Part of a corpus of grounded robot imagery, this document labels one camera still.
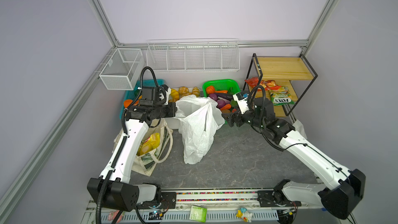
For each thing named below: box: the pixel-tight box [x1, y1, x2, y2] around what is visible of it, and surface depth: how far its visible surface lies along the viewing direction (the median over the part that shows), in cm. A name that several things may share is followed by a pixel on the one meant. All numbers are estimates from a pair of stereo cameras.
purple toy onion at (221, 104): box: [216, 99, 226, 109], surface depth 107 cm
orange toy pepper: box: [206, 85, 216, 95], surface depth 114 cm
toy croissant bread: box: [178, 86, 193, 97], surface depth 118 cm
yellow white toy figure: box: [236, 207, 253, 223], surface depth 69 cm
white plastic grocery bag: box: [174, 94, 225, 165], surface depth 69 cm
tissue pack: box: [292, 119, 308, 139], surface depth 91 cm
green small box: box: [189, 205, 208, 223], surface depth 70 cm
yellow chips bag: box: [137, 132, 161, 156], surface depth 79 cm
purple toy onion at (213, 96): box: [208, 93, 219, 102], surface depth 111 cm
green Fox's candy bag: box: [269, 86, 295, 106], surface depth 93 cm
